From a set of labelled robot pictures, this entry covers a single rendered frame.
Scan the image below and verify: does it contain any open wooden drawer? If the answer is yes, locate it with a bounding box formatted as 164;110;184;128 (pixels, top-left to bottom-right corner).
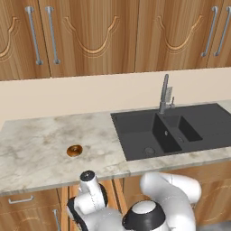
60;178;128;231

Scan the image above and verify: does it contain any wooden drawer front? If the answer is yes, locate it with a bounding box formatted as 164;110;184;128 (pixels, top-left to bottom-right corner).
0;188;61;213

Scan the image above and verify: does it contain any black kitchen sink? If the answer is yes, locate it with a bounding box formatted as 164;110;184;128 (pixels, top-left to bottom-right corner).
110;102;231;162

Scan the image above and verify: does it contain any grey sink tap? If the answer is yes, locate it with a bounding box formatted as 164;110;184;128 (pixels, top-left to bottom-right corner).
158;73;176;115

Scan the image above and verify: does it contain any brown glazed donut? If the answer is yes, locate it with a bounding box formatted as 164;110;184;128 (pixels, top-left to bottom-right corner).
66;144;84;158

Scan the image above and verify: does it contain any wooden under-sink cupboard front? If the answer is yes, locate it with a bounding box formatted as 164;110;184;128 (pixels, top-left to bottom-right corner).
121;160;231;227

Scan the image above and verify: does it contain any wooden base cupboard door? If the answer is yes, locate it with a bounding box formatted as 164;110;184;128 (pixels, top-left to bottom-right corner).
0;207;63;231

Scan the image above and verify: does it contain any wide wooden wall cupboard door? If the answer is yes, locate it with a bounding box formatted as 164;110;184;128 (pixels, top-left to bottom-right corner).
134;0;226;73
38;0;140;79

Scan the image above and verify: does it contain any long grey cupboard handle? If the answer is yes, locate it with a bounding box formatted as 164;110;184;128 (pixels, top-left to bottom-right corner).
200;5;219;59
213;5;231;58
24;5;44;66
44;5;61;65

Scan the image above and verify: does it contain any grey base cupboard handle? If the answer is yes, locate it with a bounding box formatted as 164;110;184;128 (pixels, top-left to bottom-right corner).
51;208;61;231

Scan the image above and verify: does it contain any short grey drawer handle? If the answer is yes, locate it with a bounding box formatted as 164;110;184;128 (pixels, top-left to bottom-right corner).
7;195;34;205

